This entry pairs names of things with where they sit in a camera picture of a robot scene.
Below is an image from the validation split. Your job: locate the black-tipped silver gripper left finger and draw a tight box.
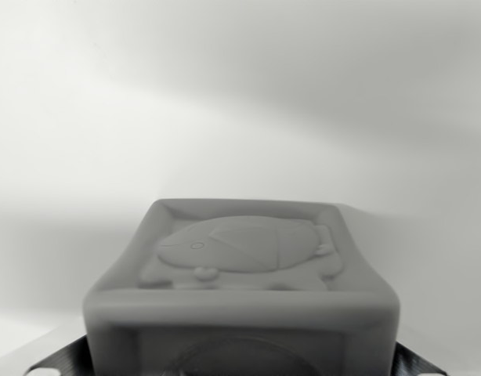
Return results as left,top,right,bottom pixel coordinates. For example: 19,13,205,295
0,319,93,376

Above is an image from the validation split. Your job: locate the black-tipped silver gripper right finger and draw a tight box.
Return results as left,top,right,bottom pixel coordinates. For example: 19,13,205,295
389,313,481,376

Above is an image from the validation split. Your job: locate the gray embossed rubber cube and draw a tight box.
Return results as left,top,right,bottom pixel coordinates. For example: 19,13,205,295
81,197,400,376

